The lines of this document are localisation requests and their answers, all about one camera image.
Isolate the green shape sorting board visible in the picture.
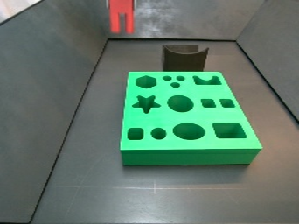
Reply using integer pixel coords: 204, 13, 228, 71
120, 72, 261, 165

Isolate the black curved holder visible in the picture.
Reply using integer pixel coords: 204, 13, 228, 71
163, 45, 209, 72

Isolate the red two-legged block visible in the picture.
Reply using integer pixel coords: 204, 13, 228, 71
107, 0, 136, 33

